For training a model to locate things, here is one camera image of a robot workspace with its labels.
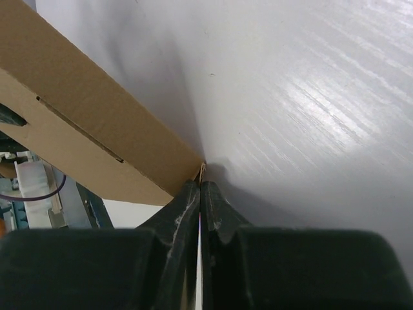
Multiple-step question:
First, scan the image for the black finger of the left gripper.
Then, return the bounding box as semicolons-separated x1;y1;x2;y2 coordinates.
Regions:
0;103;27;127

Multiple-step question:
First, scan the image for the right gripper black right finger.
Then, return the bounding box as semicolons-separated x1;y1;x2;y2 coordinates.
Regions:
200;181;412;309

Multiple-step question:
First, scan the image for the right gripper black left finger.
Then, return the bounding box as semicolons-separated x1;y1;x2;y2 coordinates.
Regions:
1;180;200;309

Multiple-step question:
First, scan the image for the brown cardboard box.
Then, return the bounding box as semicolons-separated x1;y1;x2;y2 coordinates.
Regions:
1;1;204;205

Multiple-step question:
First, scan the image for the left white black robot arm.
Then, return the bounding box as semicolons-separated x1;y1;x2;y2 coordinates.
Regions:
1;132;67;229

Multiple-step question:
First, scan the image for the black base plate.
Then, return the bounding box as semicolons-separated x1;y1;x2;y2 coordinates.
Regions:
76;183;114;229

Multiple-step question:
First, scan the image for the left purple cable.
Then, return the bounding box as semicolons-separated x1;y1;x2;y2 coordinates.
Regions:
0;174;68;203

